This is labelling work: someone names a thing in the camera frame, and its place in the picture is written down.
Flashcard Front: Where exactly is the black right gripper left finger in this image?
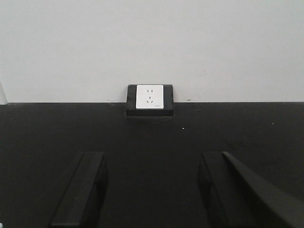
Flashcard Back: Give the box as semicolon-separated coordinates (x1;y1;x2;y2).
49;152;107;228

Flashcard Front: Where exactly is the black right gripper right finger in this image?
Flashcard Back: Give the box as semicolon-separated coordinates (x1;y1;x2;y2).
198;152;304;228

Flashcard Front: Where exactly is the black socket mounting box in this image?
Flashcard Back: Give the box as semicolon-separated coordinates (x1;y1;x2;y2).
126;85;174;117

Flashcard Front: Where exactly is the white wall power socket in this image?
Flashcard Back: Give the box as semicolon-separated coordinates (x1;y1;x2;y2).
135;85;164;110

